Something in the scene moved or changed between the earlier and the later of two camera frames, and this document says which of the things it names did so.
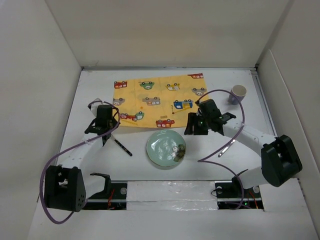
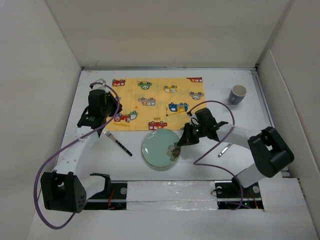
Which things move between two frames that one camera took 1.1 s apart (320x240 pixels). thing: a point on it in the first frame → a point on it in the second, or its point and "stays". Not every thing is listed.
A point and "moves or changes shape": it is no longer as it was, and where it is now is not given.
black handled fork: [123, 147] stays
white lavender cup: [239, 90] stays
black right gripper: [192, 119] → [187, 138]
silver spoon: [226, 148] stays
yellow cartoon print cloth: [160, 101] stays
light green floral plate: [166, 148] moves or changes shape
